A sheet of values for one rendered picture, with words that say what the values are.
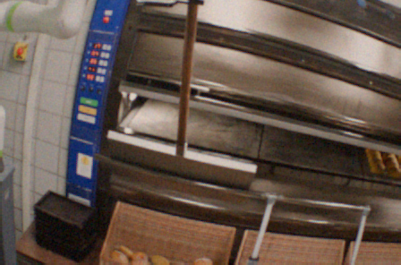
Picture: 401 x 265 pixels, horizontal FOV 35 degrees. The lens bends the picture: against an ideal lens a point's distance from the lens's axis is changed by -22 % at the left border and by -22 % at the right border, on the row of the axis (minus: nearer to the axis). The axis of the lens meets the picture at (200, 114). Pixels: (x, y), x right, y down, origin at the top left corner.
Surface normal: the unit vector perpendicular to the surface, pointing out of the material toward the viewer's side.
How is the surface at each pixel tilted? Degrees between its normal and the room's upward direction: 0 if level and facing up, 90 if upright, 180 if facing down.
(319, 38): 70
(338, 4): 90
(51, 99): 90
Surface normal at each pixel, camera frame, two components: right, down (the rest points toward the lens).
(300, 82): -0.04, -0.10
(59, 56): -0.11, 0.24
